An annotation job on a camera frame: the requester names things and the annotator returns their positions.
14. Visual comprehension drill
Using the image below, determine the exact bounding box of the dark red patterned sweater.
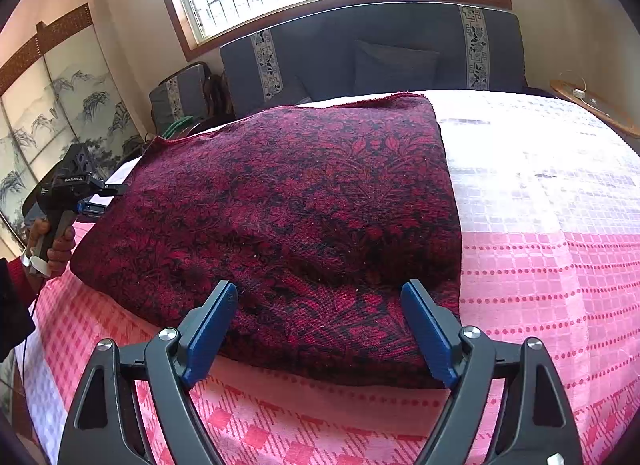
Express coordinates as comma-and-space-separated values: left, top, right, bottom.
70, 91, 463, 390

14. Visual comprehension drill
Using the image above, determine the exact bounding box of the person's left hand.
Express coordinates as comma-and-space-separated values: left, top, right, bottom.
25, 218, 77, 277

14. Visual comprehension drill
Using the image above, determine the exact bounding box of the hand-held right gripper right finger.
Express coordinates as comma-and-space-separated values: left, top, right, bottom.
400, 279, 583, 465

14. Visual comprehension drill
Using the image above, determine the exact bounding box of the painted folding screen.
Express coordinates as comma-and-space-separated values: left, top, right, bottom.
0, 2, 146, 251

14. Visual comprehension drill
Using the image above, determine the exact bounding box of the grey cushioned sofa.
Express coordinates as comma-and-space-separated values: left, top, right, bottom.
220, 1, 526, 116

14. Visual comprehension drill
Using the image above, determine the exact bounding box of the round wooden side table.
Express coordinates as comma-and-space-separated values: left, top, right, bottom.
549, 76, 640, 138

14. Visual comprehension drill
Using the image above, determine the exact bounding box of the large dark grey cushion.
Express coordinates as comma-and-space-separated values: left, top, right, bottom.
352, 39, 441, 96

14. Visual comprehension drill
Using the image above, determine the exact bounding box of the wooden armchair with grey cushion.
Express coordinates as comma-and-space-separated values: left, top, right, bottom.
149, 61, 236, 136

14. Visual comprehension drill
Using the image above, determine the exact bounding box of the pink checked bedsheet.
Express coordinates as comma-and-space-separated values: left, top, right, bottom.
15, 88, 640, 465

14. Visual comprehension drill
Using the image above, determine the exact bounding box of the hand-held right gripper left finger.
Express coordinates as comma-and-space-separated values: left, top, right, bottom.
57, 280, 238, 465

